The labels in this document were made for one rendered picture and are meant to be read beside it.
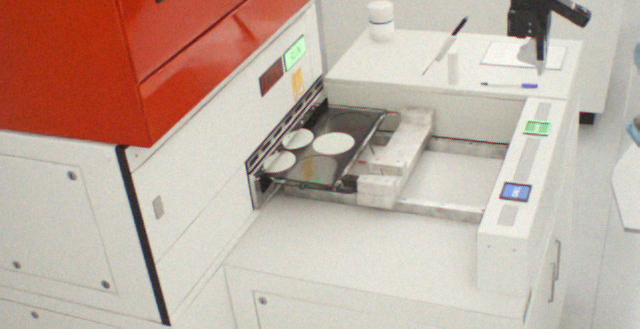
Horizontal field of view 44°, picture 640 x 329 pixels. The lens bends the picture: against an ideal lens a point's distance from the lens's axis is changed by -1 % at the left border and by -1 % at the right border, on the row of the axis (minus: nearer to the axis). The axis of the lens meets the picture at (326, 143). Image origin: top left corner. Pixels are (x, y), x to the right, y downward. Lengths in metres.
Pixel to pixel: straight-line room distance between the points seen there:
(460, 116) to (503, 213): 0.52
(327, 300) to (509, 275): 0.37
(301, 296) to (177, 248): 0.29
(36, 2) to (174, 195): 0.44
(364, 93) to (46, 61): 0.95
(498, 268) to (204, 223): 0.58
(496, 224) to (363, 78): 0.70
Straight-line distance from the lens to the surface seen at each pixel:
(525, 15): 1.68
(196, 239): 1.61
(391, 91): 2.05
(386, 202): 1.75
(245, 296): 1.75
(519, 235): 1.50
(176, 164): 1.51
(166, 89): 1.36
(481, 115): 2.01
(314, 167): 1.84
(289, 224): 1.80
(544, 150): 1.75
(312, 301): 1.68
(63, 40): 1.34
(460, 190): 1.87
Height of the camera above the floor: 1.86
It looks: 30 degrees down
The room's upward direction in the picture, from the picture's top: 6 degrees counter-clockwise
